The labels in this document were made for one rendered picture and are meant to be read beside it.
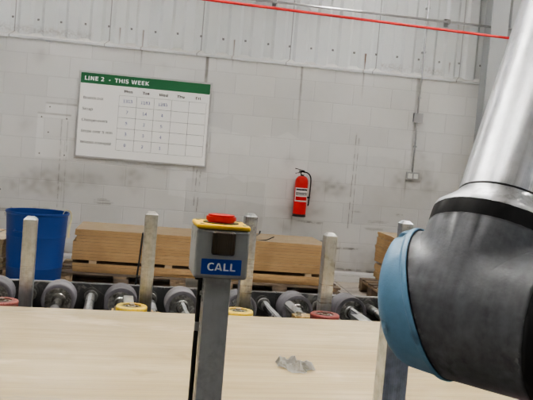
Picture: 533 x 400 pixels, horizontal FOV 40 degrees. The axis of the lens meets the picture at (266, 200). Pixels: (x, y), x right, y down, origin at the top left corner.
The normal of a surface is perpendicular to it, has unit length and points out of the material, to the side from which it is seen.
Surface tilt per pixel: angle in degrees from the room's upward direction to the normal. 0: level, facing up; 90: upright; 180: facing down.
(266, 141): 90
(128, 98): 90
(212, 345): 90
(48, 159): 90
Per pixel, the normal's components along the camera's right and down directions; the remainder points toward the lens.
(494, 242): -0.22, -0.37
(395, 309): -0.70, 0.01
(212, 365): 0.19, 0.07
